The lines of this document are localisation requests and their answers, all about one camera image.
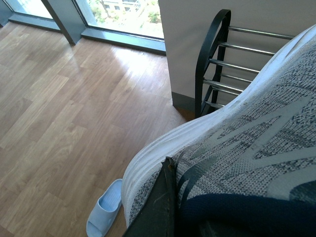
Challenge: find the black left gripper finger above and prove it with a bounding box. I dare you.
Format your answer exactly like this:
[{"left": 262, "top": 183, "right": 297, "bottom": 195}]
[{"left": 124, "top": 157, "right": 177, "bottom": 237}]

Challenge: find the black metal shoe rack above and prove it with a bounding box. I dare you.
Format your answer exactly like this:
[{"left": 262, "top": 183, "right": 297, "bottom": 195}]
[{"left": 195, "top": 9, "right": 294, "bottom": 118}]

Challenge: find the grey knit sneaker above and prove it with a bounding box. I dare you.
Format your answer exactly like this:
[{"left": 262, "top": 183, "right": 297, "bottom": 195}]
[{"left": 121, "top": 26, "right": 316, "bottom": 237}]

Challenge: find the light blue slipper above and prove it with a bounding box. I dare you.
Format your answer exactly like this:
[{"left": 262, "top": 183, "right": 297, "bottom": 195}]
[{"left": 86, "top": 179, "right": 122, "bottom": 237}]

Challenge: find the dark window frame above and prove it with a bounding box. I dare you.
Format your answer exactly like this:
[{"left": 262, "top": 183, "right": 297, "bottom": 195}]
[{"left": 0, "top": 0, "right": 166, "bottom": 55}]

